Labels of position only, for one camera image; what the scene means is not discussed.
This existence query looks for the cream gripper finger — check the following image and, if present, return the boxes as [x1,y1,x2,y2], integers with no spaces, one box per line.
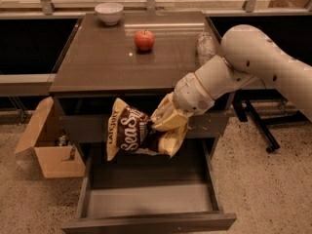
[152,109,193,132]
[151,93,176,125]

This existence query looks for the brown and yellow chip bag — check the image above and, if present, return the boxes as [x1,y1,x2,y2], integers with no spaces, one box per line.
[106,98,188,161]

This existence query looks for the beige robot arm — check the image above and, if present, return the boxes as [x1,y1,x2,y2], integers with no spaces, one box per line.
[151,24,312,132]

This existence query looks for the dark brown drawer cabinet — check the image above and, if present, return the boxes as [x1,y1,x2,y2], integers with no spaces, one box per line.
[48,11,243,168]

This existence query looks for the open bottom drawer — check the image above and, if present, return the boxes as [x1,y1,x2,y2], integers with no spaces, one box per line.
[61,138,237,234]

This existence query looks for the closed upper drawer front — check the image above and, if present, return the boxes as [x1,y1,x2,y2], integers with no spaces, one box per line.
[59,113,228,143]

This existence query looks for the clear plastic water bottle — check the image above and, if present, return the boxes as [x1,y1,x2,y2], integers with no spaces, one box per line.
[196,32,215,65]

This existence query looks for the black wheeled stand leg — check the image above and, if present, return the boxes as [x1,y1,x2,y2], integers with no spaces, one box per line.
[232,89,308,153]

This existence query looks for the red apple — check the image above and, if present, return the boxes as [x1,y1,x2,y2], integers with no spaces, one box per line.
[134,29,155,52]

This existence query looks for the white ceramic bowl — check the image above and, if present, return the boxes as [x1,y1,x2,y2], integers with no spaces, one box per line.
[95,3,124,25]

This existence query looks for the open cardboard box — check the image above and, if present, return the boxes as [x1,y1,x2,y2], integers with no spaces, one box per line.
[15,97,85,178]

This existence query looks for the metal window railing frame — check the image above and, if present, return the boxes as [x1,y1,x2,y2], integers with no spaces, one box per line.
[0,0,312,20]

